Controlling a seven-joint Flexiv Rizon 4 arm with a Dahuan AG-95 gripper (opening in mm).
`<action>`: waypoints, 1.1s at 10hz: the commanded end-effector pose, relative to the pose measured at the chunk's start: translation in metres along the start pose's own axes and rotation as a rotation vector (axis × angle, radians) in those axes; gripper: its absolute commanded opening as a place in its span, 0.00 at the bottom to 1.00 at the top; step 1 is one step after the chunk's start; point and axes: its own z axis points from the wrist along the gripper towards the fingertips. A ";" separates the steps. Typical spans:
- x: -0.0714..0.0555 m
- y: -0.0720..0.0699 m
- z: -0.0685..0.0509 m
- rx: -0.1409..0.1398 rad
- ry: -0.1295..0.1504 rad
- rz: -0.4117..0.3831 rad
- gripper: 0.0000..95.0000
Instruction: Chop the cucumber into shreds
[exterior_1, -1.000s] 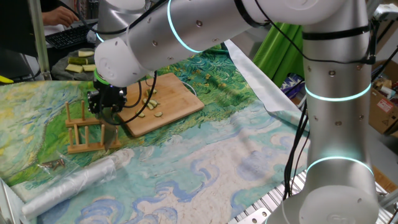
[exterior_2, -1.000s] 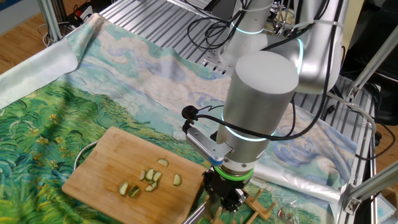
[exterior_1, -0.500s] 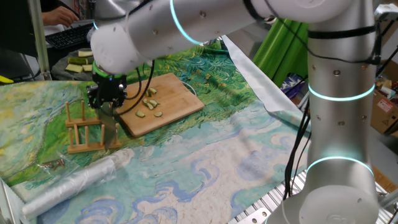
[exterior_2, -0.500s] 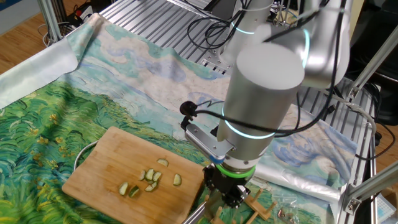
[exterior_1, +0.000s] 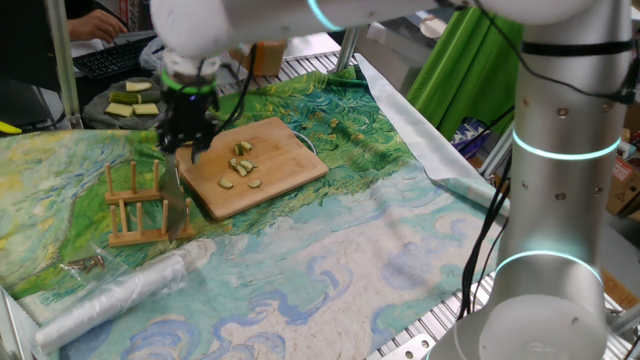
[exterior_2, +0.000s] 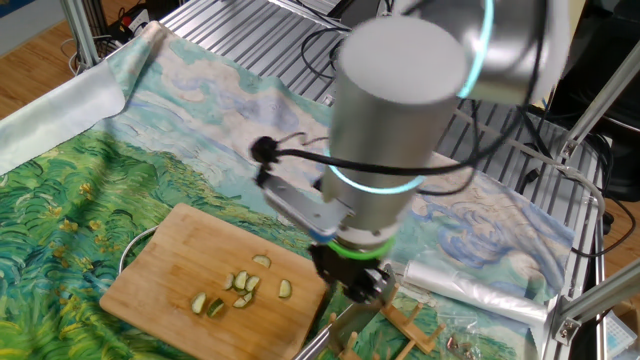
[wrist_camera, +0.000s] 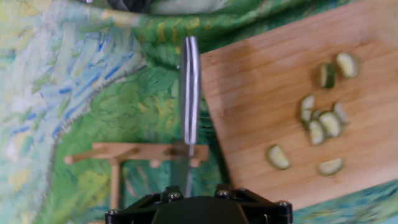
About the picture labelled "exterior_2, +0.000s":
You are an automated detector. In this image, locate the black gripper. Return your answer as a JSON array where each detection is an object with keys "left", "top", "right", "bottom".
[{"left": 307, "top": 242, "right": 397, "bottom": 305}]

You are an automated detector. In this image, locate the steel cleaver knife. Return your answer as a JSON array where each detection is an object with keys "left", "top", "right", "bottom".
[{"left": 293, "top": 298, "right": 385, "bottom": 360}]

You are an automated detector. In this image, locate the wooden peg rack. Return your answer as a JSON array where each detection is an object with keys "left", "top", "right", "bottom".
[{"left": 327, "top": 282, "right": 447, "bottom": 360}]

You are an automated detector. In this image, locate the small bag of screws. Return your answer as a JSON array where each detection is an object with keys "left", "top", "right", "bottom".
[{"left": 442, "top": 332, "right": 479, "bottom": 360}]

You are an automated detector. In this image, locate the clear plastic bag roll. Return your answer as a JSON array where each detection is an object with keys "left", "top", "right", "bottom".
[{"left": 403, "top": 252, "right": 550, "bottom": 329}]

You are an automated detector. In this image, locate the bamboo cutting board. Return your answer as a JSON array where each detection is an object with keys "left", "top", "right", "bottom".
[{"left": 99, "top": 202, "right": 329, "bottom": 360}]

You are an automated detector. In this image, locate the painted landscape tablecloth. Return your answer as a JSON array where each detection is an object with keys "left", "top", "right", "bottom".
[{"left": 0, "top": 19, "right": 579, "bottom": 360}]

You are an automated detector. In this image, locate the blue white plastic box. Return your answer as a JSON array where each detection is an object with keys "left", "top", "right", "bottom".
[{"left": 603, "top": 309, "right": 626, "bottom": 359}]

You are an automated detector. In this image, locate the large black box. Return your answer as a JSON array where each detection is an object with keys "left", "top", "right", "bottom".
[{"left": 549, "top": 0, "right": 640, "bottom": 204}]

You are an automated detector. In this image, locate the white power strip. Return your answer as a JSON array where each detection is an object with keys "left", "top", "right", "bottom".
[{"left": 107, "top": 7, "right": 151, "bottom": 44}]

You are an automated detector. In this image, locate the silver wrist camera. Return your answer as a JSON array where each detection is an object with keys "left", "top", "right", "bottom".
[{"left": 255, "top": 167, "right": 355, "bottom": 242}]

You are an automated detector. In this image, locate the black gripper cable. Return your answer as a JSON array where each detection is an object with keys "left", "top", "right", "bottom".
[{"left": 248, "top": 19, "right": 549, "bottom": 199}]

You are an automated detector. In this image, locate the grey braided cable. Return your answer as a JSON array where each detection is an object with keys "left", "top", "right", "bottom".
[{"left": 452, "top": 107, "right": 607, "bottom": 236}]

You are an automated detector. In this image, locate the aluminium frame beam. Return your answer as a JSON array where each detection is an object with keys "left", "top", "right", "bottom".
[
  {"left": 59, "top": 0, "right": 104, "bottom": 71},
  {"left": 542, "top": 259, "right": 640, "bottom": 360},
  {"left": 557, "top": 39, "right": 640, "bottom": 161}
]

